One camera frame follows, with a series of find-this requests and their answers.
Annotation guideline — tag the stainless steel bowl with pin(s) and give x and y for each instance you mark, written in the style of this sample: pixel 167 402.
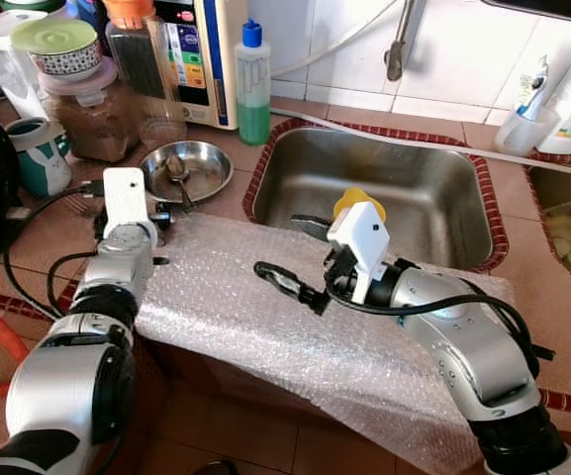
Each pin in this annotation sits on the stainless steel bowl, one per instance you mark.
pixel 206 168

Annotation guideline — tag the silver faucet spout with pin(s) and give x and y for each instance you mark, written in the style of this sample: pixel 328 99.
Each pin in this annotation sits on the silver faucet spout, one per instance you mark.
pixel 396 59

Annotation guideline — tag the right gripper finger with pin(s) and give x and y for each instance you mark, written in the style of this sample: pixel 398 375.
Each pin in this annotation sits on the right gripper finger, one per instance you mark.
pixel 315 227
pixel 295 287

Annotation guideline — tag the clear jug white lid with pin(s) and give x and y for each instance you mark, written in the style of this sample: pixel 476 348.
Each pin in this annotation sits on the clear jug white lid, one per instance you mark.
pixel 8 69

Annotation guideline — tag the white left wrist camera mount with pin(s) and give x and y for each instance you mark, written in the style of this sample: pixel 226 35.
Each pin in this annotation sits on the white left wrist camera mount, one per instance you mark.
pixel 125 193

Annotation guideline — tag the black tape strip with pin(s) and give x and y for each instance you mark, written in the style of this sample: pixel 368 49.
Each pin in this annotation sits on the black tape strip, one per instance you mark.
pixel 544 352

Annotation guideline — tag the blue white toothbrush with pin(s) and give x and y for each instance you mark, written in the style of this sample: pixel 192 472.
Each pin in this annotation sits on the blue white toothbrush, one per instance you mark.
pixel 532 89

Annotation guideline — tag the clear bubble wrap sheet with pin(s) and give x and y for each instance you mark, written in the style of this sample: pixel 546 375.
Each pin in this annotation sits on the clear bubble wrap sheet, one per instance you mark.
pixel 265 346

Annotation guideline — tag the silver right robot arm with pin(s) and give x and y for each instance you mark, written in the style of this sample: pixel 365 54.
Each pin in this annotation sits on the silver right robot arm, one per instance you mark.
pixel 473 346

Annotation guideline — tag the green dish soap bottle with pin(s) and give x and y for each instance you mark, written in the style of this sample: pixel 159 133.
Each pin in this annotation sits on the green dish soap bottle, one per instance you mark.
pixel 253 119

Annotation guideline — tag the green-lid patterned container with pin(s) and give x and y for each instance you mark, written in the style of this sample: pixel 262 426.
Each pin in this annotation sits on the green-lid patterned container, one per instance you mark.
pixel 57 40

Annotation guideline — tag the black pan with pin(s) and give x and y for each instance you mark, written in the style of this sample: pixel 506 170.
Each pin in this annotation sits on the black pan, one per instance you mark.
pixel 542 8

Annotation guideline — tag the silver metal fork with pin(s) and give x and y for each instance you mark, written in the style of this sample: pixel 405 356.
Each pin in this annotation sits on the silver metal fork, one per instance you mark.
pixel 82 206

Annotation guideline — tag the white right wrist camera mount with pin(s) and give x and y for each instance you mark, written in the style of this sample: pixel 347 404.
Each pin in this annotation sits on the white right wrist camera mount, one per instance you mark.
pixel 359 237

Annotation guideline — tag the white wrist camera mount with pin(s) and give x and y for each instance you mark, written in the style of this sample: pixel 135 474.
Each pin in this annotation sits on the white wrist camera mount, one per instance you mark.
pixel 359 237
pixel 125 193

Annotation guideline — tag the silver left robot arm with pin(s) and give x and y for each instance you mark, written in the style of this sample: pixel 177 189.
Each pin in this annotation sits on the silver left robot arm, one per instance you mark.
pixel 67 386

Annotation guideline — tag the white rigid pipe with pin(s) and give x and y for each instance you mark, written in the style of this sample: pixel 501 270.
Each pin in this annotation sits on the white rigid pipe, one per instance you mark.
pixel 394 132

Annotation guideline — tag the brown-filled jar pink lid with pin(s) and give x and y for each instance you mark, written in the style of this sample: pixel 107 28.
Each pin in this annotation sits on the brown-filled jar pink lid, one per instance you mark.
pixel 92 124

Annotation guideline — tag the beige water ionizer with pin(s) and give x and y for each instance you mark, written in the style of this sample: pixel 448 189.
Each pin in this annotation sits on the beige water ionizer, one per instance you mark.
pixel 216 59

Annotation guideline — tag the green white mug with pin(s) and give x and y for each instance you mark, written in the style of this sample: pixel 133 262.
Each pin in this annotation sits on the green white mug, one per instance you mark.
pixel 43 168

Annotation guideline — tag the silver metal spoon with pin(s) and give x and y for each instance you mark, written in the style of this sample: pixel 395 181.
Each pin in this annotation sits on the silver metal spoon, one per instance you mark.
pixel 176 168

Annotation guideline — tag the yellow plastic cup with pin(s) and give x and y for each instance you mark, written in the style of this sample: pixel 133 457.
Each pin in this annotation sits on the yellow plastic cup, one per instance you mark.
pixel 354 201

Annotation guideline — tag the orange-lid glass jar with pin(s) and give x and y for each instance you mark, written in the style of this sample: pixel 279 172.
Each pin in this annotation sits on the orange-lid glass jar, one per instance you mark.
pixel 137 59

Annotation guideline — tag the clear plastic cup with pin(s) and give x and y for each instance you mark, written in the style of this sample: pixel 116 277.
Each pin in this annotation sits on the clear plastic cup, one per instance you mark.
pixel 523 134

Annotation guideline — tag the dark robot foot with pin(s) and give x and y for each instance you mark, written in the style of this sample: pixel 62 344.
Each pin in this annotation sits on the dark robot foot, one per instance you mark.
pixel 214 468

